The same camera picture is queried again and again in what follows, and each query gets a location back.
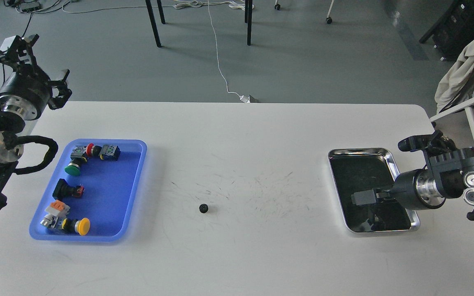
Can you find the grey power adapter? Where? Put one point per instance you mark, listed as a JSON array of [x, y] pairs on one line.
[[248, 99]]

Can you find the black push button switch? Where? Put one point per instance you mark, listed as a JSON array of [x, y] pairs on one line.
[[63, 189]]

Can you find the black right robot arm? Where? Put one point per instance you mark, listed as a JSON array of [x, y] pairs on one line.
[[448, 174]]

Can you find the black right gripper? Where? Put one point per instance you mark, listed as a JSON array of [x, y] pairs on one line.
[[403, 191]]

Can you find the silver metal tray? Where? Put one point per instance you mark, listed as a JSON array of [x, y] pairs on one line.
[[359, 169]]

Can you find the black gear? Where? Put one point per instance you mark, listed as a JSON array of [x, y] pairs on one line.
[[203, 208]]

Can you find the yellow push button switch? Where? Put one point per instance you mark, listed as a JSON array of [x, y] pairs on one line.
[[74, 226]]

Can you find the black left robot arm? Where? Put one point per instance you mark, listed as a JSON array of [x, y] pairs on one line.
[[12, 142]]

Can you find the orange grey contact block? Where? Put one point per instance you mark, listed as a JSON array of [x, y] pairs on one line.
[[57, 211]]

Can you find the red push button switch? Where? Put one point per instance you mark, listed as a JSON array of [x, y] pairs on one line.
[[106, 152]]

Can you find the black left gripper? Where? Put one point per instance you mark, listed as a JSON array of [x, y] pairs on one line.
[[22, 94]]

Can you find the blue plastic tray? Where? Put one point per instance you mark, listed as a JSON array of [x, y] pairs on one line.
[[110, 189]]

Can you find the green push button switch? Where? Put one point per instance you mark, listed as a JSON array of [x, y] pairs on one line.
[[78, 158]]

